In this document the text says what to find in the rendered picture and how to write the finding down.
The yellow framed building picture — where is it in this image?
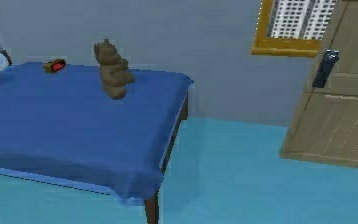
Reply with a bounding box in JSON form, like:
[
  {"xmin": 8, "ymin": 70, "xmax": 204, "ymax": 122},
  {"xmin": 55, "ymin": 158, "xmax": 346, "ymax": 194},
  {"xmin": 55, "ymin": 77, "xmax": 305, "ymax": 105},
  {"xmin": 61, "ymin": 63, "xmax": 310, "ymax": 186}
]
[{"xmin": 250, "ymin": 0, "xmax": 339, "ymax": 58}]

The brown teddy bear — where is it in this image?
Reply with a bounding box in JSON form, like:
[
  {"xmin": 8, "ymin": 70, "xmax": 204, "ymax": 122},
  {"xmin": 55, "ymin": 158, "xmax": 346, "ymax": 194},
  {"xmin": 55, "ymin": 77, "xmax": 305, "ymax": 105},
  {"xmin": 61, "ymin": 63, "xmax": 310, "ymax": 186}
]
[{"xmin": 93, "ymin": 38, "xmax": 137, "ymax": 101}]

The blue covered bed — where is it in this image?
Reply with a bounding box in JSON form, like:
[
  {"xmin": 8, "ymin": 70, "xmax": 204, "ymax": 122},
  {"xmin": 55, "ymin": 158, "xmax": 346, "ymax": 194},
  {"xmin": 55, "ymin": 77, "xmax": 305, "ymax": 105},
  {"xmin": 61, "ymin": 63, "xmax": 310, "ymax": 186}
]
[{"xmin": 0, "ymin": 61, "xmax": 195, "ymax": 224}]

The brown wooden room door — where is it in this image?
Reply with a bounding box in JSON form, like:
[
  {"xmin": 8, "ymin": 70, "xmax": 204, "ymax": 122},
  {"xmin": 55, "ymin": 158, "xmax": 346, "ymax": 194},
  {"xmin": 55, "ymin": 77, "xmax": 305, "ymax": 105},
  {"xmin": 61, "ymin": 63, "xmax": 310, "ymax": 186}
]
[{"xmin": 279, "ymin": 0, "xmax": 358, "ymax": 170}]

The yellow red alarm clock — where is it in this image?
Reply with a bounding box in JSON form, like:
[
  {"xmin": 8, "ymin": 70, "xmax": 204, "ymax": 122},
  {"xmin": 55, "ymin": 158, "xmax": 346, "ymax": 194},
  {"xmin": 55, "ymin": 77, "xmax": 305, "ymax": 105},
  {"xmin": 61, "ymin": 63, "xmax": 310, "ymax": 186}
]
[{"xmin": 42, "ymin": 58, "xmax": 67, "ymax": 74}]

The black door handle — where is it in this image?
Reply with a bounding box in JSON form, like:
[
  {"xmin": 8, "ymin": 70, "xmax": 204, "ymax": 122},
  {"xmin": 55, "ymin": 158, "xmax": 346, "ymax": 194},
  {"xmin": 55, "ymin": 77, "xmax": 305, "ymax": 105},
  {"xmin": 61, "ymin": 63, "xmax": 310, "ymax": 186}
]
[{"xmin": 312, "ymin": 49, "xmax": 340, "ymax": 89}]

